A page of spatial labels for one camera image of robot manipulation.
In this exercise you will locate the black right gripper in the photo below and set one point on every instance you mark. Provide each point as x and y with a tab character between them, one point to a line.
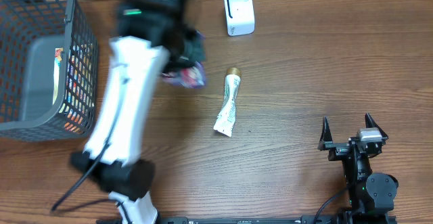
337	149

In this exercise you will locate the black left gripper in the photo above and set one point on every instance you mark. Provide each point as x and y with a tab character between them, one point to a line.
195	51

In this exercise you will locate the red purple pad pack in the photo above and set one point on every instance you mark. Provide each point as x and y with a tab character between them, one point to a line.
194	77

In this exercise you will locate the white conditioner tube gold cap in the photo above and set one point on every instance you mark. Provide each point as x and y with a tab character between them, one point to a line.
225	120

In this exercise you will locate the orange blue snack bag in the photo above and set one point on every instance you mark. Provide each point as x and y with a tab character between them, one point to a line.
56	72

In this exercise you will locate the small orange snack packet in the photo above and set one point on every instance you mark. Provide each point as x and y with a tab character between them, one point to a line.
78	89

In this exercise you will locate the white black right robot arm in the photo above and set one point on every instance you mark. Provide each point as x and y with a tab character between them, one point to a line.
371	195

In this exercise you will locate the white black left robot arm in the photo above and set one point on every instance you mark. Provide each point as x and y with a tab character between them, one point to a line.
153	40

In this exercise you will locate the white barcode scanner stand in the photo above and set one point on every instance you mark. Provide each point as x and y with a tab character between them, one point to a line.
240	17

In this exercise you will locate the grey plastic mesh basket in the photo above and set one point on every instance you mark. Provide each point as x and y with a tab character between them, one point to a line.
31	30

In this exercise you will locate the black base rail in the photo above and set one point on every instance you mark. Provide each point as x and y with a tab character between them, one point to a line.
305	219

